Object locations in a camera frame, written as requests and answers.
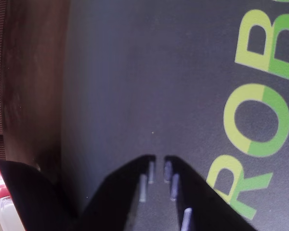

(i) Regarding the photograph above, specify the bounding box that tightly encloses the grey WOWROBO mat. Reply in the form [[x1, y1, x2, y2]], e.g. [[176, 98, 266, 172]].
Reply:
[[60, 0, 289, 231]]

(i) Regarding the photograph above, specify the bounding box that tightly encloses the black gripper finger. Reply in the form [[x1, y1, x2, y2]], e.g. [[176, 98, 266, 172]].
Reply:
[[74, 155, 157, 231], [163, 155, 256, 231]]

